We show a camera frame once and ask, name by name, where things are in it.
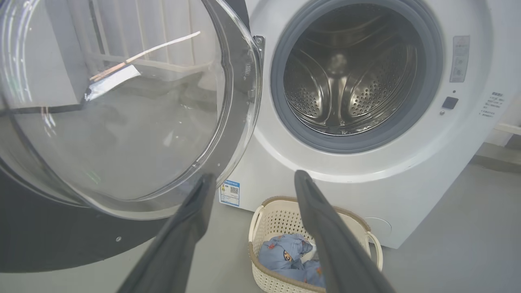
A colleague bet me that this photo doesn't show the round white filter cover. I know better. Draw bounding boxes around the round white filter cover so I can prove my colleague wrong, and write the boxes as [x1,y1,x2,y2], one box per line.
[364,216,392,237]

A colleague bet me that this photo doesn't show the perforated steel washing machine drum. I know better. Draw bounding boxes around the perforated steel washing machine drum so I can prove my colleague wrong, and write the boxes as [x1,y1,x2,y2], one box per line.
[283,3,418,137]

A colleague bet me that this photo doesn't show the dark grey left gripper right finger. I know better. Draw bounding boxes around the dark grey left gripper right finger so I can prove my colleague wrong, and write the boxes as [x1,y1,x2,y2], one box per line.
[294,170,396,293]

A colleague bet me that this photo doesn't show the round black glass washer door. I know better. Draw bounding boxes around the round black glass washer door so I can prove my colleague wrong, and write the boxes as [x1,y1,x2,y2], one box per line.
[0,0,266,274]

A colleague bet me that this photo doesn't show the grey rectangular instruction sticker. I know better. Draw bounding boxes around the grey rectangular instruction sticker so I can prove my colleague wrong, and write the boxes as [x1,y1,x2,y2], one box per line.
[449,35,471,83]

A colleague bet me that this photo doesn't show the blue cartoon print garment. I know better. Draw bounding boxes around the blue cartoon print garment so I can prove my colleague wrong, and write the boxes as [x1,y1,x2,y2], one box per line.
[258,234,314,272]
[285,260,326,289]

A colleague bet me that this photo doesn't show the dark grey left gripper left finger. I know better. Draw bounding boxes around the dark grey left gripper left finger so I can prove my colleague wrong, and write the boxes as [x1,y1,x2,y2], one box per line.
[118,174,217,293]

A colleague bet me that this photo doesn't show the blue energy label sticker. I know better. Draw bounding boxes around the blue energy label sticker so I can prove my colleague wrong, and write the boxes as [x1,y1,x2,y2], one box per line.
[219,179,241,208]

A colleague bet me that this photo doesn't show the cream perforated basket brown rim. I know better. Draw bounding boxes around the cream perforated basket brown rim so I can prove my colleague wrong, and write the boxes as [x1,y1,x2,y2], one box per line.
[248,196,383,293]

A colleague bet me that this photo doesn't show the white front-load washing machine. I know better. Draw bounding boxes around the white front-load washing machine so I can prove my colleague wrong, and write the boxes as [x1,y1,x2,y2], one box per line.
[219,0,521,249]

